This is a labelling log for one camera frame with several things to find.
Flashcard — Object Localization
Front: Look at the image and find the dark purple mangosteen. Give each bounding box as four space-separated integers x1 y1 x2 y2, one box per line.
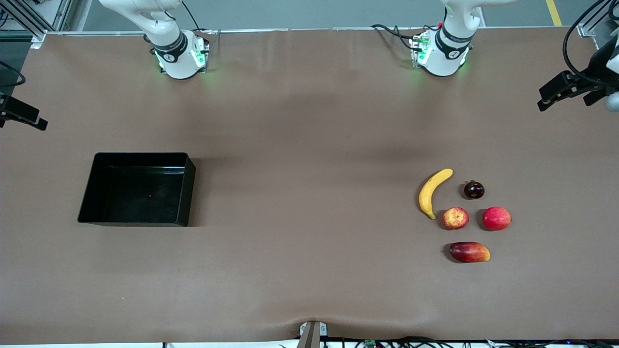
463 180 485 200

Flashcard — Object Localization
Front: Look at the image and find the black left base cable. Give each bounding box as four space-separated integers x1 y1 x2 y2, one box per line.
370 23 422 52

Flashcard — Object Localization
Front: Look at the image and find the yellow banana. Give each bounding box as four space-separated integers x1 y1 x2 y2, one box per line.
418 168 455 220

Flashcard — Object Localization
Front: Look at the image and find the black right base cable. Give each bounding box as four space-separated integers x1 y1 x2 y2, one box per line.
180 0 213 34

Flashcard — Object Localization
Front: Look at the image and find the brown table mat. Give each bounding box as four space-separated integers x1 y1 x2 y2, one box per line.
0 27 619 345

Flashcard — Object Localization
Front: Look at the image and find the black plastic box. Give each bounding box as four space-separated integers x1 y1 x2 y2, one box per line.
77 152 197 227

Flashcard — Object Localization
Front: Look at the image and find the black base cable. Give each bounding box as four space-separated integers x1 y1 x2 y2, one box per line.
180 0 213 34
370 23 422 52

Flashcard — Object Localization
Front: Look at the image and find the red yellow apple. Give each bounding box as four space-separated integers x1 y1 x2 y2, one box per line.
442 207 470 231

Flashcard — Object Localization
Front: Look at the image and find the red yellow mango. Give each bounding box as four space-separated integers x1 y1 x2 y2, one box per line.
449 241 491 263

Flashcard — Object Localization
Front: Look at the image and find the aluminium frame post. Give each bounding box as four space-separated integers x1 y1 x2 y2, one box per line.
577 0 619 38
0 0 73 49

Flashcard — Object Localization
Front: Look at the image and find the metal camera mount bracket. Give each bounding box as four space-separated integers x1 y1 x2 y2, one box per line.
298 320 328 348

